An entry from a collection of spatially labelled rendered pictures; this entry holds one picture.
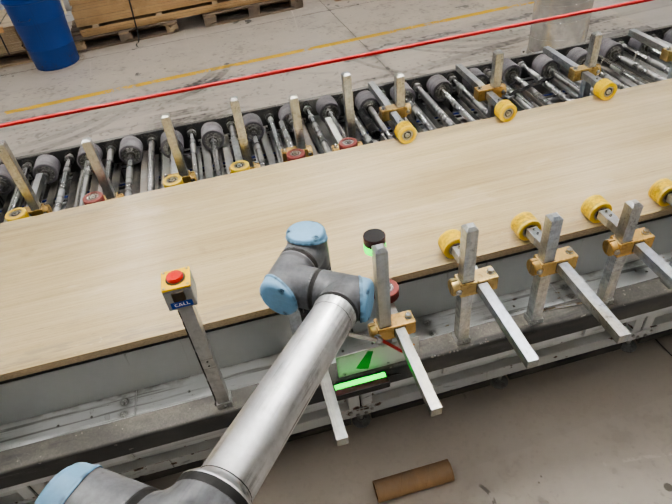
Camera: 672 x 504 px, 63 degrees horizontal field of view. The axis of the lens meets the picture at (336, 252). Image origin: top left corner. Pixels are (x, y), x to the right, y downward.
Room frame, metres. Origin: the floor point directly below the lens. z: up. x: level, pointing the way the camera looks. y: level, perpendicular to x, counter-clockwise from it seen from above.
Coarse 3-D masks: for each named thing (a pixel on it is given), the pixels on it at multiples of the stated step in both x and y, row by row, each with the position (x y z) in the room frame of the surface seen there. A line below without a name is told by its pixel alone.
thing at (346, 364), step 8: (416, 336) 1.05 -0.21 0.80; (384, 344) 1.04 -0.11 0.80; (416, 344) 1.05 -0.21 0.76; (360, 352) 1.02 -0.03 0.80; (376, 352) 1.03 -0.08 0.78; (384, 352) 1.04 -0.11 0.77; (392, 352) 1.04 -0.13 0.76; (400, 352) 1.04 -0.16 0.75; (336, 360) 1.01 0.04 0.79; (344, 360) 1.02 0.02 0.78; (352, 360) 1.02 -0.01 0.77; (360, 360) 1.02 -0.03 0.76; (376, 360) 1.03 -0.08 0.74; (384, 360) 1.04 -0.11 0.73; (392, 360) 1.04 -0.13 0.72; (400, 360) 1.04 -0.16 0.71; (344, 368) 1.02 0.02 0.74; (352, 368) 1.02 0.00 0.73; (368, 368) 1.03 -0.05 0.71; (344, 376) 1.02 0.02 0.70
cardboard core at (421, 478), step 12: (420, 468) 1.01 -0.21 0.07; (432, 468) 1.00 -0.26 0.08; (444, 468) 0.99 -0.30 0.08; (384, 480) 0.98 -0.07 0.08; (396, 480) 0.97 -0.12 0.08; (408, 480) 0.97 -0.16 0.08; (420, 480) 0.96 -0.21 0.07; (432, 480) 0.96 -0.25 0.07; (444, 480) 0.96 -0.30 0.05; (384, 492) 0.94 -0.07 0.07; (396, 492) 0.94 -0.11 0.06; (408, 492) 0.94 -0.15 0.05
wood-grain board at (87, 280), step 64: (448, 128) 2.08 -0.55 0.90; (512, 128) 2.01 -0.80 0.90; (576, 128) 1.94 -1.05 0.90; (640, 128) 1.88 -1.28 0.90; (192, 192) 1.84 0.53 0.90; (256, 192) 1.78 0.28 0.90; (320, 192) 1.72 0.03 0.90; (384, 192) 1.67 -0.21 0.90; (448, 192) 1.62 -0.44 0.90; (512, 192) 1.57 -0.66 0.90; (576, 192) 1.52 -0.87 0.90; (640, 192) 1.48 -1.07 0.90; (0, 256) 1.58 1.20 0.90; (64, 256) 1.53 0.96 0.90; (128, 256) 1.48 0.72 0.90; (192, 256) 1.44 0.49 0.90; (256, 256) 1.40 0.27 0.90; (0, 320) 1.25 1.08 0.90; (64, 320) 1.21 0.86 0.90; (128, 320) 1.18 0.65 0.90
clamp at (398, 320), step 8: (400, 312) 1.09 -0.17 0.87; (376, 320) 1.07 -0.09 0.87; (392, 320) 1.07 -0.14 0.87; (400, 320) 1.06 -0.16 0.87; (408, 320) 1.06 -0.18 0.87; (368, 328) 1.07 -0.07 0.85; (376, 328) 1.05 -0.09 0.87; (384, 328) 1.04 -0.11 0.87; (392, 328) 1.04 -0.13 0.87; (408, 328) 1.05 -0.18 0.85; (384, 336) 1.04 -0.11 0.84; (392, 336) 1.04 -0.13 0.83
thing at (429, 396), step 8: (392, 304) 1.14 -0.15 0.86; (392, 312) 1.11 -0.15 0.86; (400, 328) 1.04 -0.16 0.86; (400, 336) 1.01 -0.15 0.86; (408, 336) 1.01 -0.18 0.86; (400, 344) 0.99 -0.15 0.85; (408, 344) 0.98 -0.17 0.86; (408, 352) 0.95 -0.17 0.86; (416, 352) 0.95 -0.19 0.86; (408, 360) 0.93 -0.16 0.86; (416, 360) 0.92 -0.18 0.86; (416, 368) 0.89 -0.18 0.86; (416, 376) 0.87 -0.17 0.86; (424, 376) 0.87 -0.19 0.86; (424, 384) 0.84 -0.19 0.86; (424, 392) 0.82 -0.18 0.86; (432, 392) 0.81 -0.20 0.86; (424, 400) 0.81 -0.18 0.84; (432, 400) 0.79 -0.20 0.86; (432, 408) 0.77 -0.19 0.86; (440, 408) 0.77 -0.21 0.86; (432, 416) 0.76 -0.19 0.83
